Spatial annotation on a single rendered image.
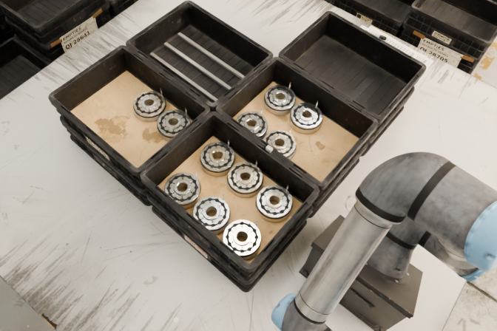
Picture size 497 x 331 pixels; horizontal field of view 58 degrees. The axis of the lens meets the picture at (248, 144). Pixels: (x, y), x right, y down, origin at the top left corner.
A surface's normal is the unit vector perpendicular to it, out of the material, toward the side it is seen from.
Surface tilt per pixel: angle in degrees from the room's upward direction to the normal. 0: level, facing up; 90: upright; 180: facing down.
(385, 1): 0
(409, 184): 46
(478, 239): 54
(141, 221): 0
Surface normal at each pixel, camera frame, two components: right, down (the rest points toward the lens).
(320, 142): 0.04, -0.54
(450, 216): -0.61, 0.05
